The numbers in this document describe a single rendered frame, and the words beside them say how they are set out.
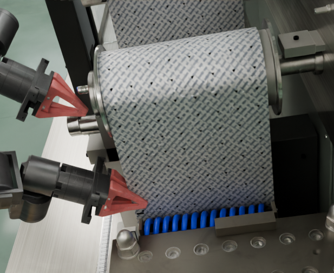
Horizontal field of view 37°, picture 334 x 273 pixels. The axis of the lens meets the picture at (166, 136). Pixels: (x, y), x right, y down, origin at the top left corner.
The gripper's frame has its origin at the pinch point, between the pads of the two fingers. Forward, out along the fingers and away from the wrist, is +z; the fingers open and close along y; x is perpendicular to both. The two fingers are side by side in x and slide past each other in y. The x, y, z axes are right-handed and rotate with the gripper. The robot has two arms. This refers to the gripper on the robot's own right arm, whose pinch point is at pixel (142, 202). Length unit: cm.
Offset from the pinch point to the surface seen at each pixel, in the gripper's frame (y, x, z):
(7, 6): -437, -179, -98
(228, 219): 4.6, 5.3, 12.8
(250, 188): 0.3, 9.1, 15.7
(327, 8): -1.1, 39.8, 12.0
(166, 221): 2.7, -0.3, 4.4
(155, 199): 0.2, 1.6, 1.7
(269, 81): -0.3, 27.8, 9.5
